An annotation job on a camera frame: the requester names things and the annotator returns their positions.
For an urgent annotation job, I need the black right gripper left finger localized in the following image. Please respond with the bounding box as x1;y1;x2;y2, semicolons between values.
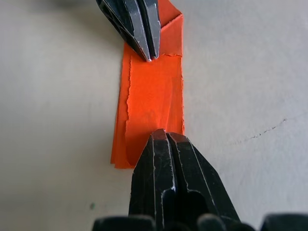
128;128;179;218

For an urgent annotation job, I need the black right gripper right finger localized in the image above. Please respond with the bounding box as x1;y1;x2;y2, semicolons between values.
169;132;242;223

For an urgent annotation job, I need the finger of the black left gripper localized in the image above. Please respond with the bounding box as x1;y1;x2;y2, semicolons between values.
95;0;152;62
141;0;162;60

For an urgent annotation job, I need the orange paper sheet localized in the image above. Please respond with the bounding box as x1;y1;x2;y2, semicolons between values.
110;5;186;170

